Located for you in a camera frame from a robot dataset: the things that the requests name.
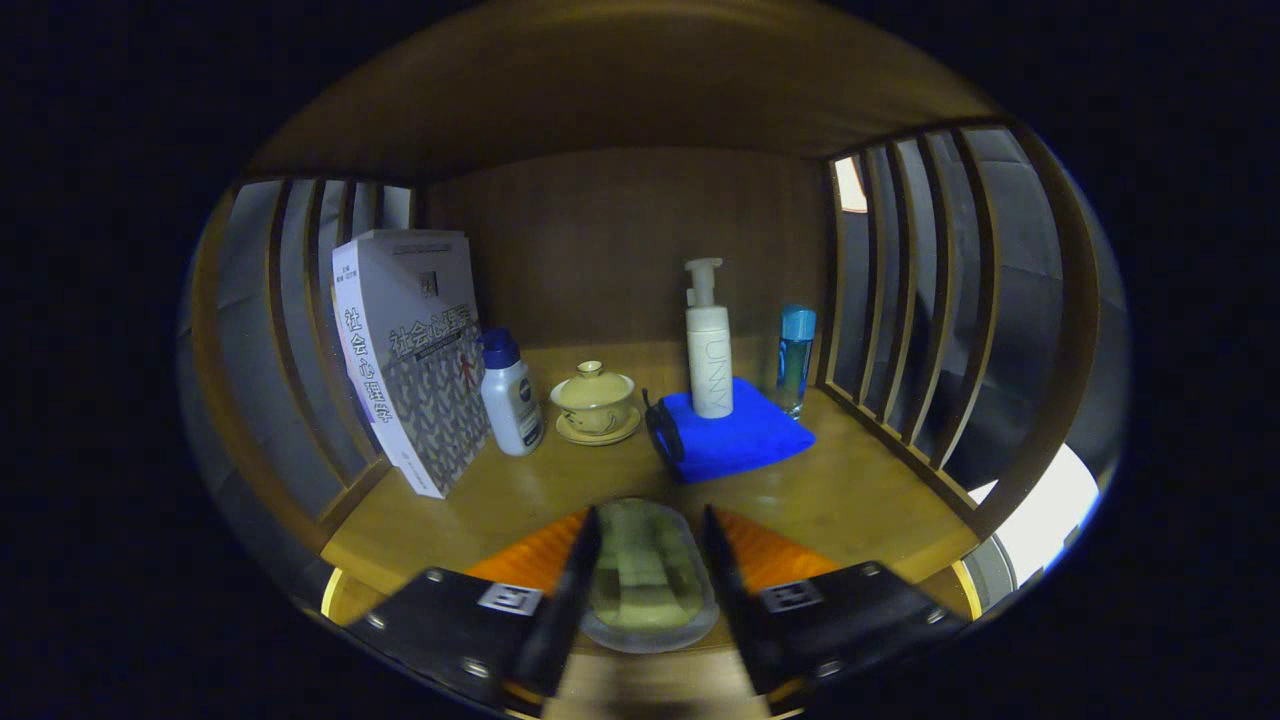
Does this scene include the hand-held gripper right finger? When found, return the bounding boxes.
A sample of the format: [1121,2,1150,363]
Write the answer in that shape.
[703,504,969,716]

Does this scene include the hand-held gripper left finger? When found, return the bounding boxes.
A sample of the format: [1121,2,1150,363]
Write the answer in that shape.
[345,505,604,716]

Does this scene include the green handled sponge brush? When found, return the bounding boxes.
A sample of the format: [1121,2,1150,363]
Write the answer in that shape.
[578,497,721,656]

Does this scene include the wooden countertop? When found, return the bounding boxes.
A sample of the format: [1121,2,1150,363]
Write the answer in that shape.
[320,340,986,720]

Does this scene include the white drawer unit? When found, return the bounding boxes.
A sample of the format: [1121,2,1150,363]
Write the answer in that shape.
[970,443,1101,611]

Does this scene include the brown wooden cabinet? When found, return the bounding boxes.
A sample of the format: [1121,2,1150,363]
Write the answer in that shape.
[178,0,1131,621]

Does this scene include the folded blue cloth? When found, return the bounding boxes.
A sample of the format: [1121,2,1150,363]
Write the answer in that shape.
[645,377,817,485]

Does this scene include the yellow lidded teacup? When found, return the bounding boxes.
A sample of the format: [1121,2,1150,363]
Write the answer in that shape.
[549,360,642,447]

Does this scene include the white bottle blue cap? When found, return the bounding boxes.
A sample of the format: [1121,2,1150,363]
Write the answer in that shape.
[478,327,546,458]

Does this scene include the white pump bottle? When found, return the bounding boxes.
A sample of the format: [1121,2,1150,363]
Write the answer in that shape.
[684,258,734,420]

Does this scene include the clear blue bottle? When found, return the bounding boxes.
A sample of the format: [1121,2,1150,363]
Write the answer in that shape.
[777,305,818,421]

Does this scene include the thick white book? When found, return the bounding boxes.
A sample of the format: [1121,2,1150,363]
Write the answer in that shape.
[332,229,493,500]

